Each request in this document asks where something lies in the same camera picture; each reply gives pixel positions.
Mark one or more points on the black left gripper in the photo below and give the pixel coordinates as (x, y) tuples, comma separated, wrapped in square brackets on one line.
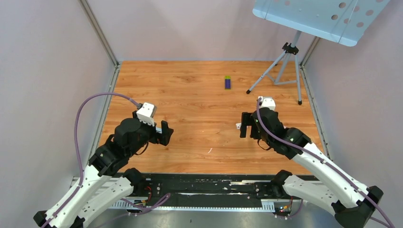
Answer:
[(163, 138)]

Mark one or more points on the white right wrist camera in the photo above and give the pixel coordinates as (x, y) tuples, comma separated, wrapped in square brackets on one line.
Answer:
[(266, 101)]

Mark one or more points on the grey tripod stand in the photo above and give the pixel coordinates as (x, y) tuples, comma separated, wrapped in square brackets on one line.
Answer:
[(288, 50)]

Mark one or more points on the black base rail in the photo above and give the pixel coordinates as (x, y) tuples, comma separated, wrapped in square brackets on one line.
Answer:
[(210, 192)]

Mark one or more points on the purple green small block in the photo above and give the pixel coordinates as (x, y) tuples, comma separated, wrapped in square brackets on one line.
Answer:
[(227, 83)]

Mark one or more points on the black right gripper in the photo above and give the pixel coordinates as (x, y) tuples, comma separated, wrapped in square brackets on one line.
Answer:
[(247, 120)]

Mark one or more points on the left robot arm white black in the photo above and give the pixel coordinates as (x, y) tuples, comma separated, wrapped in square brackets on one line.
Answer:
[(80, 205)]

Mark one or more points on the light blue perforated tray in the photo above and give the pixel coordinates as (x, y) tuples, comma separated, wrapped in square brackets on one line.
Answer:
[(340, 21)]

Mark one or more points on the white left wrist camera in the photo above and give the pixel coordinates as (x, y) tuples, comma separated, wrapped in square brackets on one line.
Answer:
[(145, 113)]

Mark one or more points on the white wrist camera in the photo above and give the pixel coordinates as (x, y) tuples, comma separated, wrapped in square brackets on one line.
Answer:
[(145, 113), (266, 101)]

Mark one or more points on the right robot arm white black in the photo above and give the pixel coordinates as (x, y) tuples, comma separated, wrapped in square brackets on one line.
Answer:
[(351, 202)]

